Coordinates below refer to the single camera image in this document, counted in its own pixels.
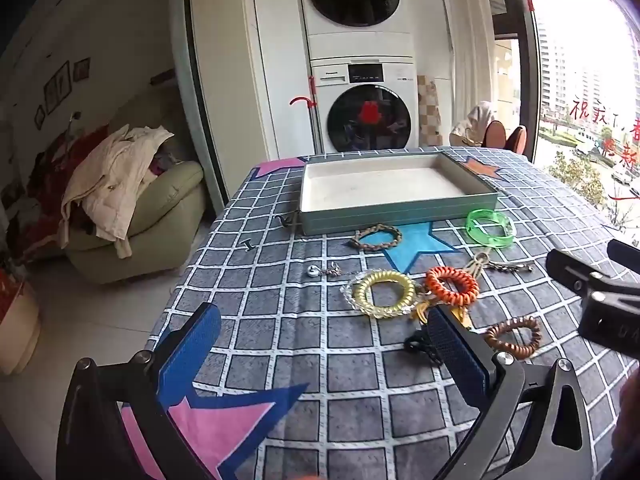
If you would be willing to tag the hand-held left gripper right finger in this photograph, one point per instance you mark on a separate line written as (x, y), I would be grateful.
(457, 360)

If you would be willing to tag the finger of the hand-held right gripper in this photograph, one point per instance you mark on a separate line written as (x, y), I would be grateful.
(625, 251)
(570, 267)

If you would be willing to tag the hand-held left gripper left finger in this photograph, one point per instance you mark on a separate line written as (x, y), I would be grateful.
(192, 350)

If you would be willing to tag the black hair clip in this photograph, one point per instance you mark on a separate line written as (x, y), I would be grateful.
(417, 345)

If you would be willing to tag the grey tray with white inside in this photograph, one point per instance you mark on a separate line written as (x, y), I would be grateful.
(380, 185)

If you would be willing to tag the person's right hand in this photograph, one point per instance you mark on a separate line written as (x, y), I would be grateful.
(631, 430)

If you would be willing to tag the beige hair clip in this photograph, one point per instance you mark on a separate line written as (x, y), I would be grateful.
(481, 260)

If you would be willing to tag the grey checkered star tablecloth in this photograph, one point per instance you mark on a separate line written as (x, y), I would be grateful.
(300, 335)

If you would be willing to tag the pale green sofa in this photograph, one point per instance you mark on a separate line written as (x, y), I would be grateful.
(150, 240)

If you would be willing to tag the small black clip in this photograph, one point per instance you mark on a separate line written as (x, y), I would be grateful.
(247, 245)

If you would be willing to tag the brown round chair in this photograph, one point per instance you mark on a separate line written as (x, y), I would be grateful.
(517, 139)
(495, 135)

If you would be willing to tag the red window decals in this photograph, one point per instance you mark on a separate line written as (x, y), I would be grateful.
(582, 107)

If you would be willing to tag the white and red container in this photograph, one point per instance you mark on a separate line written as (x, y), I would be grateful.
(20, 330)

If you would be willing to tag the beige cloth on chair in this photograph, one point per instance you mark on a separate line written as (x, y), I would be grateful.
(472, 122)

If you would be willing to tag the cream jacket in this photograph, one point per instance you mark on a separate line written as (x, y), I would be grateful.
(110, 175)

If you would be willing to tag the checkered towel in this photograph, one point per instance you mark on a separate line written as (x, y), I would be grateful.
(428, 110)

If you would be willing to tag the red cloth pile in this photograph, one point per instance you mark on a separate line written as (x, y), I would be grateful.
(50, 185)

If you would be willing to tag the red hook pole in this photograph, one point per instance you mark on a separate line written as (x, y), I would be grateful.
(302, 100)

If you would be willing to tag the white washing machine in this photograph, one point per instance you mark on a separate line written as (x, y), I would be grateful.
(330, 75)

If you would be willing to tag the small dark picture frame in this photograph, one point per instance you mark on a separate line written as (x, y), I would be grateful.
(81, 69)
(39, 116)

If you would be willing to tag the large dark picture frame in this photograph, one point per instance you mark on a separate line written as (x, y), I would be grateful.
(56, 87)

